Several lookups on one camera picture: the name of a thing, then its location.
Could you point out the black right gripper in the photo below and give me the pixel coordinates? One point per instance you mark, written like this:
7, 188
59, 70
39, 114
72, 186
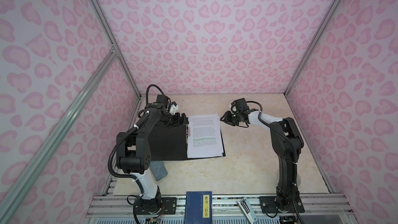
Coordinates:
227, 117

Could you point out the printed paper sheet bottom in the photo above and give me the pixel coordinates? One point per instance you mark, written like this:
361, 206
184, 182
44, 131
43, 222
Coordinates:
204, 138

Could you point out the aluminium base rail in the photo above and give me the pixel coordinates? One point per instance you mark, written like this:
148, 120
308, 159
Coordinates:
319, 209

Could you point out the aluminium frame post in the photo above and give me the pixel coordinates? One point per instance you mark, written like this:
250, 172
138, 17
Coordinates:
325, 21
96, 6

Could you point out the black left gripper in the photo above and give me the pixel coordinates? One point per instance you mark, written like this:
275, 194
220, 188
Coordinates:
177, 122

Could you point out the blue book yellow label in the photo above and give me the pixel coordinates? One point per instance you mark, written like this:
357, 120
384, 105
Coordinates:
198, 207

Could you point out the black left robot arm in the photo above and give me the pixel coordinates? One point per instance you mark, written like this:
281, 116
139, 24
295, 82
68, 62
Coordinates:
131, 157

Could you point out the white clip on rail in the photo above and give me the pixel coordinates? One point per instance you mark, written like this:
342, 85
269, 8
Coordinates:
247, 210

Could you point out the aluminium frame post right rear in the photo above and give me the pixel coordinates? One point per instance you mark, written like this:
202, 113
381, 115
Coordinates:
325, 21

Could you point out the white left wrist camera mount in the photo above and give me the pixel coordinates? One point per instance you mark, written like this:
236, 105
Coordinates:
173, 108

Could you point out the grey sponge eraser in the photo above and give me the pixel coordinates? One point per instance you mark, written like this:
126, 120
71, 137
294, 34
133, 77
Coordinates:
158, 170

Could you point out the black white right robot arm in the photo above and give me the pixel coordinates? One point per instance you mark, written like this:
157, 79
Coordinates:
287, 143

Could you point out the teal folder with black inside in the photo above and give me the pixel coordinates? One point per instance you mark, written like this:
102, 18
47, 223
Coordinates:
156, 142

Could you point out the aluminium diagonal frame bar left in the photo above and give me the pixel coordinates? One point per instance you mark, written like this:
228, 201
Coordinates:
30, 174

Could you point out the aluminium frame post left rear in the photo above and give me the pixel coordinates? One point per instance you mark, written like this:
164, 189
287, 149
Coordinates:
96, 6

